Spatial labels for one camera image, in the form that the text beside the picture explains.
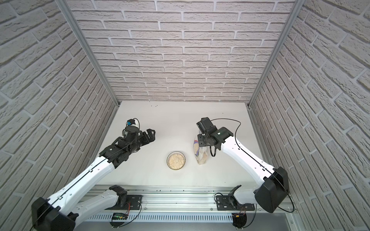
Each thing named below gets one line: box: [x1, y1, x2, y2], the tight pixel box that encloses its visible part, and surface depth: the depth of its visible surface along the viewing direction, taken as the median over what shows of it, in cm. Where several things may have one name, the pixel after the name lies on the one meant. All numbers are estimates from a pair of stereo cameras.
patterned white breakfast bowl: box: [166, 151, 186, 171], surface depth 85 cm
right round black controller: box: [231, 212, 248, 229], surface depth 71 cm
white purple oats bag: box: [193, 139, 210, 166], surface depth 81 cm
